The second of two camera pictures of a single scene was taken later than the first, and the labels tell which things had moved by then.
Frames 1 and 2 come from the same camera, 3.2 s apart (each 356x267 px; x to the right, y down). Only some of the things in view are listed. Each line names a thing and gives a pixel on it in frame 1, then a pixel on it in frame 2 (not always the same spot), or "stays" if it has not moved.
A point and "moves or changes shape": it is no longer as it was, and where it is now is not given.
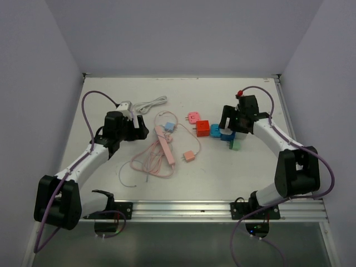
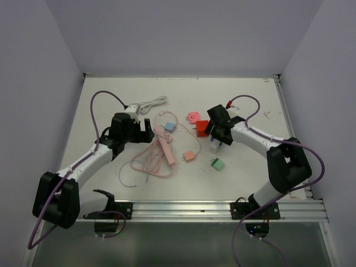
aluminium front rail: [307, 211] stays
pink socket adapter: [193, 116] stays
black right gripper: [230, 112] -> [215, 134]
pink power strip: [160, 134] stays
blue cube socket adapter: [228, 137] moves or changes shape
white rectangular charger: [240, 136] moves or changes shape
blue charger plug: [169, 127] stays
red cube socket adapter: [202, 128] stays
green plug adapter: [235, 145] -> [217, 164]
